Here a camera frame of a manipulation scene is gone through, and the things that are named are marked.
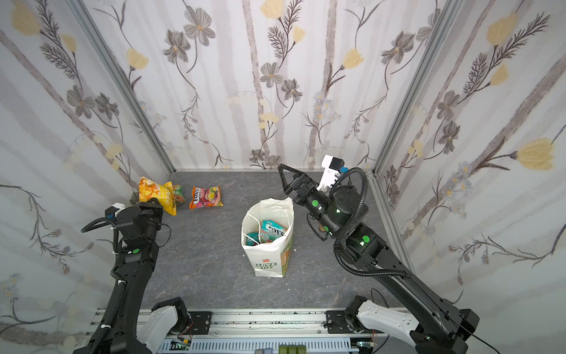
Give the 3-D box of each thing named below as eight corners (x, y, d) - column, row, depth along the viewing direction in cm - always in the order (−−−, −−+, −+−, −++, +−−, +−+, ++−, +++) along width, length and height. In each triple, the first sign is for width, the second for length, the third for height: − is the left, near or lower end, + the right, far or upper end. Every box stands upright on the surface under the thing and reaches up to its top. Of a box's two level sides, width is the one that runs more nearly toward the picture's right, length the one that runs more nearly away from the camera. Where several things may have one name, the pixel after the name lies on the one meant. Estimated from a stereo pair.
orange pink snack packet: (192, 211, 106) (188, 205, 102) (194, 192, 113) (192, 187, 110) (222, 207, 108) (220, 202, 104) (223, 189, 115) (221, 183, 111)
